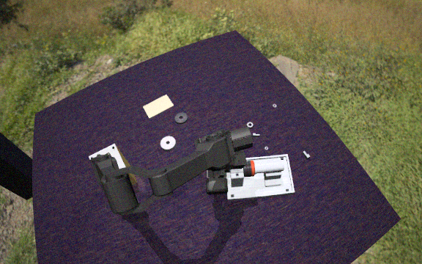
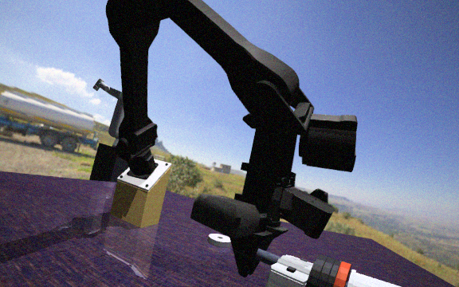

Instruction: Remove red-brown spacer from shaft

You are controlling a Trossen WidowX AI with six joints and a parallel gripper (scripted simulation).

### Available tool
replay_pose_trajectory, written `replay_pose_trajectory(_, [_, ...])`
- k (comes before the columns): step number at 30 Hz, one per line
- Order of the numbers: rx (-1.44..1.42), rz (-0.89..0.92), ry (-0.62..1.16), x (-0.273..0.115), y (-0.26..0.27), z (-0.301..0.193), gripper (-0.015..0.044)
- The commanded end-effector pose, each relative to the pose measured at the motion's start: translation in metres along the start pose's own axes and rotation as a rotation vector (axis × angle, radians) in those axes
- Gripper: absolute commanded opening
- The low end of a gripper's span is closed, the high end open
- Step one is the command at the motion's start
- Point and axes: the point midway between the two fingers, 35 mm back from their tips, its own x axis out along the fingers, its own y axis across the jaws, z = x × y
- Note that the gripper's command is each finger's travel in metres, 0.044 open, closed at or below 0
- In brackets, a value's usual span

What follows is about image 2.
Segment white flat washer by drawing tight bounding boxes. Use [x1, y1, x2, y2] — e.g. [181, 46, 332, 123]
[208, 234, 231, 247]

